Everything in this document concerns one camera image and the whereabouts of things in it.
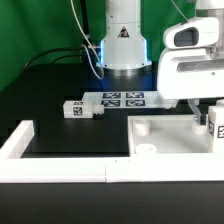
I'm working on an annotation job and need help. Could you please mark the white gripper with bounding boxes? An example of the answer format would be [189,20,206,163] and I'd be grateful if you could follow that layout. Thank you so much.
[157,48,224,125]

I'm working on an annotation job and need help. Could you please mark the white square tabletop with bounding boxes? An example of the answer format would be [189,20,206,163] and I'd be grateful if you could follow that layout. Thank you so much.
[127,113,224,158]

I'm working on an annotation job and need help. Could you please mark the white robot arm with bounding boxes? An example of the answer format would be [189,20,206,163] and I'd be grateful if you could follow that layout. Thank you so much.
[97,0,224,125]

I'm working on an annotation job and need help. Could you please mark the white base marker plate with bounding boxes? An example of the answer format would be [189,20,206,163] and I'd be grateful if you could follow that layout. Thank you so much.
[83,91,164,109]

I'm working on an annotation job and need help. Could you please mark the black work mat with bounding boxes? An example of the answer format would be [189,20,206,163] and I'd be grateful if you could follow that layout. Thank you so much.
[22,109,129,158]

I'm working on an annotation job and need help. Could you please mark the white U-shaped obstacle fence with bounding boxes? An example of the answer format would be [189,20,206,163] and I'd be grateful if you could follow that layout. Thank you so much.
[0,120,224,183]

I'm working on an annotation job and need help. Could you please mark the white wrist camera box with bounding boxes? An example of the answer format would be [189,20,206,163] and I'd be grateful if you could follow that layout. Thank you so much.
[163,17,220,50]

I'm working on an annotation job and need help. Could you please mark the white cable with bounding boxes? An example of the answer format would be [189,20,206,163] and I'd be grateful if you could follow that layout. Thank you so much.
[69,0,105,81]

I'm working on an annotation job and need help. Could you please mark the black cable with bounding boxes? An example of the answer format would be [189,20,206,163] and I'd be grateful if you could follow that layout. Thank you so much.
[19,46,101,76]

